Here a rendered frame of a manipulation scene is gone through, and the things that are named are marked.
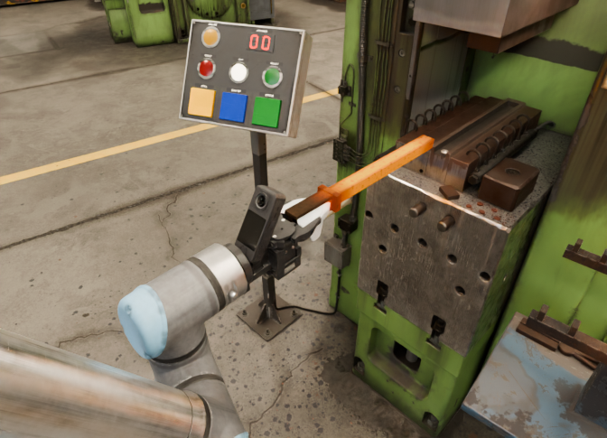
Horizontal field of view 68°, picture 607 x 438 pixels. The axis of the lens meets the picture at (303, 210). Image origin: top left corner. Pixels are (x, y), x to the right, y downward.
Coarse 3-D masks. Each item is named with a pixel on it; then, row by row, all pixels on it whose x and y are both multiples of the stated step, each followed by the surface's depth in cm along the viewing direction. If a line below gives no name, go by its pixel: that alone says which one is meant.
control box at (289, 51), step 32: (192, 32) 126; (224, 32) 124; (256, 32) 121; (288, 32) 118; (192, 64) 127; (224, 64) 124; (256, 64) 122; (288, 64) 119; (256, 96) 122; (288, 96) 120; (256, 128) 123; (288, 128) 121
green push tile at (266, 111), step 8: (256, 104) 122; (264, 104) 121; (272, 104) 120; (280, 104) 120; (256, 112) 122; (264, 112) 121; (272, 112) 121; (256, 120) 122; (264, 120) 122; (272, 120) 121
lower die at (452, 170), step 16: (448, 112) 128; (464, 112) 126; (480, 112) 126; (512, 112) 124; (528, 112) 125; (432, 128) 120; (448, 128) 118; (496, 128) 117; (528, 128) 125; (400, 144) 114; (464, 144) 109; (496, 144) 111; (416, 160) 112; (432, 160) 109; (448, 160) 106; (464, 160) 104; (432, 176) 111; (448, 176) 108; (464, 176) 105
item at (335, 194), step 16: (416, 144) 96; (432, 144) 99; (384, 160) 90; (400, 160) 91; (352, 176) 85; (368, 176) 85; (384, 176) 89; (320, 192) 79; (336, 192) 79; (352, 192) 83; (288, 208) 75; (304, 208) 75; (336, 208) 79
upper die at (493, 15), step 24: (432, 0) 92; (456, 0) 89; (480, 0) 86; (504, 0) 83; (528, 0) 88; (552, 0) 97; (576, 0) 108; (456, 24) 91; (480, 24) 88; (504, 24) 85; (528, 24) 93
